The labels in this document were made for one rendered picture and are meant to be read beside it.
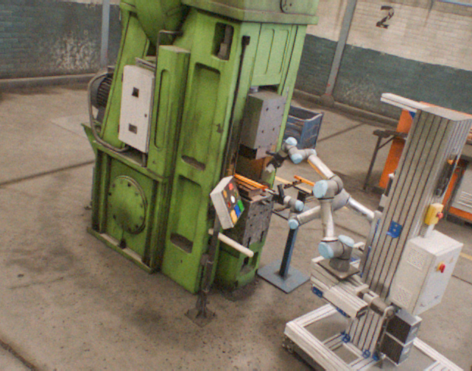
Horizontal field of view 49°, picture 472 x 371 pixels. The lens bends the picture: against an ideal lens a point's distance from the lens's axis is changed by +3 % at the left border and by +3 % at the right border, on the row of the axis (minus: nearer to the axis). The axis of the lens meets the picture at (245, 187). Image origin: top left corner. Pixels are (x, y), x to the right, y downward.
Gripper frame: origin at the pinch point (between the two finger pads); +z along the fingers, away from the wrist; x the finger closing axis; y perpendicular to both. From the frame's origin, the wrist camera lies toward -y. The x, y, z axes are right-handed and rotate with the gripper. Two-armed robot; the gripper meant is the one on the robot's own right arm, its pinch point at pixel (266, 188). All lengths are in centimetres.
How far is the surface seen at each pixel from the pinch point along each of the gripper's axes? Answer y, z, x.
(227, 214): -3, -15, -70
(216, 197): -14, -6, -74
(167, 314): 101, 21, -80
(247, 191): 3.7, 11.2, -12.0
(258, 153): -30.2, 8.3, -8.8
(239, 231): 41.5, 10.6, -13.5
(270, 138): -40.8, 8.0, 4.0
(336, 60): -3, 340, 726
